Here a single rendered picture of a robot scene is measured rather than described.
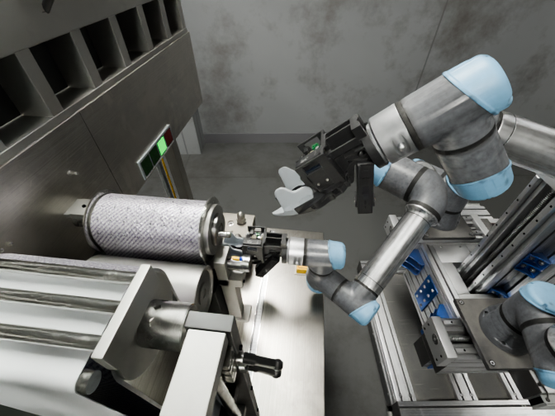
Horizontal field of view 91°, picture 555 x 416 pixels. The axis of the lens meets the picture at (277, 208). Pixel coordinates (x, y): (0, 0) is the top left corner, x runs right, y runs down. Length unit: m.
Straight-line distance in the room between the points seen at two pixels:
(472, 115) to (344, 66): 2.68
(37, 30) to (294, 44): 2.39
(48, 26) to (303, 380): 0.98
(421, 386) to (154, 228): 1.44
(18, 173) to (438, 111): 0.70
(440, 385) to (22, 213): 1.70
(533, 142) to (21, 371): 0.73
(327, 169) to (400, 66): 2.84
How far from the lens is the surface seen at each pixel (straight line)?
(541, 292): 1.05
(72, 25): 0.84
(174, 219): 0.61
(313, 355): 0.87
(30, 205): 0.72
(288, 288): 0.94
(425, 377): 1.71
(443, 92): 0.41
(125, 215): 0.66
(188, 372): 0.31
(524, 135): 0.61
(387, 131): 0.40
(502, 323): 1.13
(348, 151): 0.43
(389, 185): 0.90
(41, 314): 0.40
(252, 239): 0.72
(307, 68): 3.00
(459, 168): 0.46
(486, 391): 1.83
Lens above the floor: 1.72
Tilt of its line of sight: 45 degrees down
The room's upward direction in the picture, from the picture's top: straight up
